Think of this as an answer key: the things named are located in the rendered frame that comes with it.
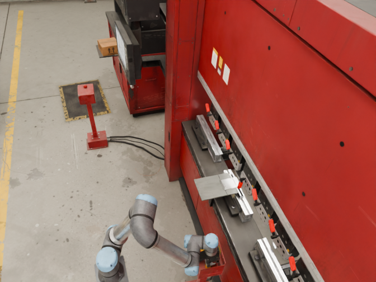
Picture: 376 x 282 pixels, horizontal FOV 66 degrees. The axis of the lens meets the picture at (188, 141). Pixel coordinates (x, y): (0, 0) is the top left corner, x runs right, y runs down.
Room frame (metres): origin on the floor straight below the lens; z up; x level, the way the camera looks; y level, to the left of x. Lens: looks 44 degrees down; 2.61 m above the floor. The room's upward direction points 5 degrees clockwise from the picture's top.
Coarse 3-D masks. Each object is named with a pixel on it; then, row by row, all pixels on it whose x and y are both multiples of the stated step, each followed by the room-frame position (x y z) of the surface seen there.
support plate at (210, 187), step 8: (216, 176) 1.32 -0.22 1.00; (224, 176) 1.33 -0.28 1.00; (200, 184) 1.24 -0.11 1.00; (208, 184) 1.24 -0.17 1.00; (216, 184) 1.25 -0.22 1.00; (200, 192) 1.17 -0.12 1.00; (208, 192) 1.17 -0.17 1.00; (216, 192) 1.18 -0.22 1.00; (224, 192) 1.19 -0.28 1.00; (232, 192) 1.19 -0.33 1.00
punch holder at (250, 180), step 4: (244, 168) 1.17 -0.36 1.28; (248, 168) 1.13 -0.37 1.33; (244, 172) 1.16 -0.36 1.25; (248, 172) 1.12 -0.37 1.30; (252, 172) 1.09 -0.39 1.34; (244, 176) 1.14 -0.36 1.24; (248, 176) 1.11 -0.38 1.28; (252, 176) 1.08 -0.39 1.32; (244, 180) 1.13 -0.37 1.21; (248, 180) 1.10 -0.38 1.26; (252, 180) 1.07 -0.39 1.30; (256, 180) 1.04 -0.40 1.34; (244, 184) 1.12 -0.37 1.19; (248, 184) 1.09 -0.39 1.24; (252, 184) 1.06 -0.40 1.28; (256, 184) 1.04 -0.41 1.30; (248, 188) 1.07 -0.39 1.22; (252, 188) 1.05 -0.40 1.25; (256, 188) 1.05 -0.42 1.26; (260, 188) 1.06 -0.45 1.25; (248, 192) 1.06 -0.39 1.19
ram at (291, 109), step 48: (240, 0) 1.59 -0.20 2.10; (240, 48) 1.50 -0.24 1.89; (288, 48) 1.13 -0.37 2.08; (240, 96) 1.39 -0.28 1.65; (288, 96) 1.04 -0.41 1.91; (336, 96) 0.83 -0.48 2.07; (288, 144) 0.94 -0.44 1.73; (336, 144) 0.75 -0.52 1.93; (288, 192) 0.83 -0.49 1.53; (336, 192) 0.65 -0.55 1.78; (336, 240) 0.55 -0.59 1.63
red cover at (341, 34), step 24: (264, 0) 1.35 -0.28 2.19; (288, 0) 1.19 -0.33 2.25; (312, 0) 1.07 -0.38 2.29; (336, 0) 1.06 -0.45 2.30; (288, 24) 1.15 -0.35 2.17; (312, 24) 1.03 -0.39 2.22; (336, 24) 0.93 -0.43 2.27; (360, 24) 0.86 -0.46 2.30; (336, 48) 0.89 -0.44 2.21; (360, 48) 0.82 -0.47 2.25; (360, 72) 0.78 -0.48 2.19
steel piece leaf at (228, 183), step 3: (219, 180) 1.29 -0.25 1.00; (222, 180) 1.29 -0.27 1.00; (225, 180) 1.29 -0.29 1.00; (228, 180) 1.29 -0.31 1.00; (231, 180) 1.30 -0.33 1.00; (222, 183) 1.25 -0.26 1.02; (225, 183) 1.27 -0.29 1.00; (228, 183) 1.27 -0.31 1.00; (231, 183) 1.27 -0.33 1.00; (234, 183) 1.27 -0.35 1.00; (225, 186) 1.24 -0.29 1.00; (228, 186) 1.24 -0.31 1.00; (231, 186) 1.24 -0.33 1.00; (234, 186) 1.24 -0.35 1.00; (225, 189) 1.21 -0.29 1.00
